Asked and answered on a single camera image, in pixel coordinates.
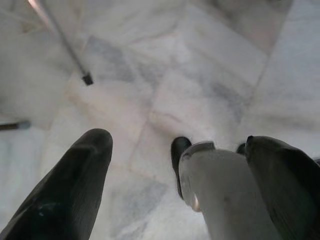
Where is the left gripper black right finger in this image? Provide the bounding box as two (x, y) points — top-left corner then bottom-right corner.
(244, 135), (320, 240)

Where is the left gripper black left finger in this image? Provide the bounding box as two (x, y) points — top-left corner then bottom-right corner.
(0, 128), (114, 240)

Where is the silver metal clothes rack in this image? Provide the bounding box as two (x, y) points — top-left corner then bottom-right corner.
(26, 0), (94, 86)

